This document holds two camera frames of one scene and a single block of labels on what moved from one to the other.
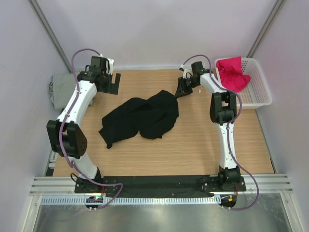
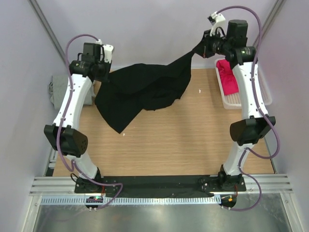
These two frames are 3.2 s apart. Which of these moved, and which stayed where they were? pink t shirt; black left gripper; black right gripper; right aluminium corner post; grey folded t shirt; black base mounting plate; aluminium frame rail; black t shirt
Moved: black right gripper; black left gripper; black t shirt
Stayed: grey folded t shirt; black base mounting plate; pink t shirt; right aluminium corner post; aluminium frame rail
